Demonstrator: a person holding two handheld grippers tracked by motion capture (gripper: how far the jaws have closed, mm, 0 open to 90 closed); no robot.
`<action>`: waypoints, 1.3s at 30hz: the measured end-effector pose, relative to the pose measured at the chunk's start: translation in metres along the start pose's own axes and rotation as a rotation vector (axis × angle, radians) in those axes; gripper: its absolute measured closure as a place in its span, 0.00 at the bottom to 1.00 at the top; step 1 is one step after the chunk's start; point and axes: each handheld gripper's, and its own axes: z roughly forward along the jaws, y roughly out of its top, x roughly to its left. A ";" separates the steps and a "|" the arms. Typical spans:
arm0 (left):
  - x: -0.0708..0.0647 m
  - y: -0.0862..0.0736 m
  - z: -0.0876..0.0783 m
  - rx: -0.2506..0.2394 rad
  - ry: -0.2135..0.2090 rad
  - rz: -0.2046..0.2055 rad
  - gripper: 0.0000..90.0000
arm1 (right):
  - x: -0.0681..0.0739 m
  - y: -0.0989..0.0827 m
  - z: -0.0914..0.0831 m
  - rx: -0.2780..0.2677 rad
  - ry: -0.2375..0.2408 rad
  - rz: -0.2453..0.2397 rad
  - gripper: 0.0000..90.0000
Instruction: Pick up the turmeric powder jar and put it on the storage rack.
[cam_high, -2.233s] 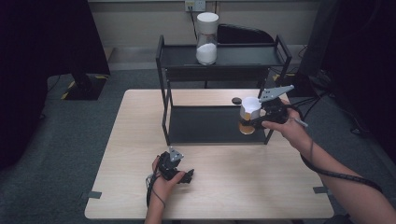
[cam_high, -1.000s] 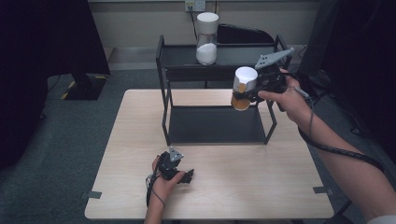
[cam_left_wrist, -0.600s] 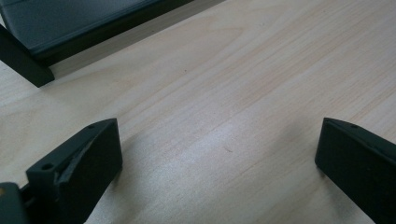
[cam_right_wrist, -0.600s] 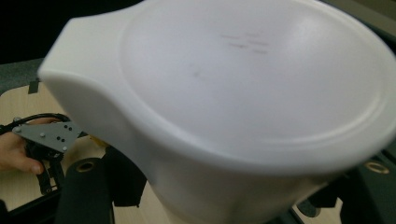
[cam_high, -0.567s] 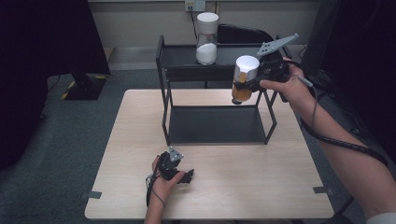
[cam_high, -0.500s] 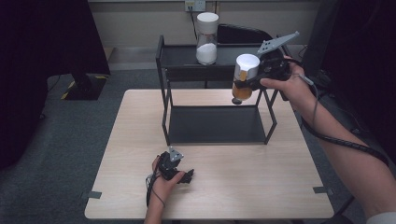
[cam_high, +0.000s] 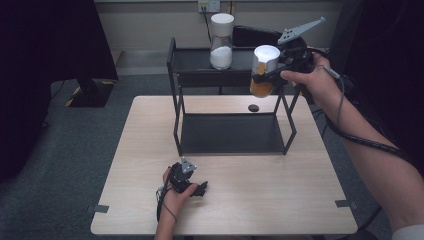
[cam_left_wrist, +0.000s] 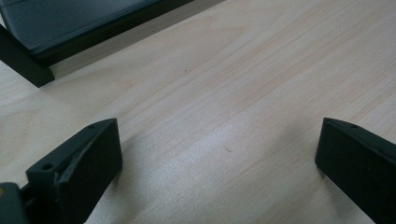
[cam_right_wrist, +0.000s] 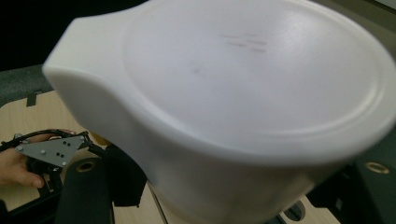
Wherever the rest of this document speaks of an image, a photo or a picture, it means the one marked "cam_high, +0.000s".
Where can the black chair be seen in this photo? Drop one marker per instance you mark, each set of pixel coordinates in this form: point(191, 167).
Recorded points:
point(253, 36)

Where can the black curtain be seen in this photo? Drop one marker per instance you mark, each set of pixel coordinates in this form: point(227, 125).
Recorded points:
point(40, 66)
point(393, 66)

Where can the person's left hand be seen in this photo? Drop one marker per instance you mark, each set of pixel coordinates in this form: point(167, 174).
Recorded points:
point(173, 203)

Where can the black round table grommet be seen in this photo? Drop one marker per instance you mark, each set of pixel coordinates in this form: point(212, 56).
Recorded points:
point(253, 108)

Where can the person's right hand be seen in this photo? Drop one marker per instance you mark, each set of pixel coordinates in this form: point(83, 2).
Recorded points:
point(321, 83)

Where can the grey tape strip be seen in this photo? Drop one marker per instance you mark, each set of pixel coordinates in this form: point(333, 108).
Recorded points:
point(100, 209)
point(345, 203)

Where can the black stand base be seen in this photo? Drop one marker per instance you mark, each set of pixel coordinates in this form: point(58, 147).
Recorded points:
point(93, 95)

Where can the jar of orange powder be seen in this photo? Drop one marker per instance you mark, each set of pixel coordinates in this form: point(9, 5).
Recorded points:
point(263, 60)

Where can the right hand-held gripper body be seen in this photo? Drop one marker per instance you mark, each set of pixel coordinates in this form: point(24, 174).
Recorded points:
point(298, 55)

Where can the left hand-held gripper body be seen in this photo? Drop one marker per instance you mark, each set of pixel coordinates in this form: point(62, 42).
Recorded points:
point(181, 176)

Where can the jar of white powder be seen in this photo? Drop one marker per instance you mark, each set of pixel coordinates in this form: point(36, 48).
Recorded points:
point(221, 56)

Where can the black metal shelf rack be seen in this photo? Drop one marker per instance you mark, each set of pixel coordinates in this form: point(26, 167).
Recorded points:
point(233, 133)

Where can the white sleeve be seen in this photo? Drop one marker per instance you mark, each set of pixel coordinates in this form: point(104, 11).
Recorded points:
point(408, 232)

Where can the grey stand panel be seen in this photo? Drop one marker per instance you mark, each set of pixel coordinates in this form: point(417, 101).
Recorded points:
point(340, 33)

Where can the white wall outlet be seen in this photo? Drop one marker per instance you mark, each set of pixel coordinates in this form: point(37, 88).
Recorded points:
point(209, 5)

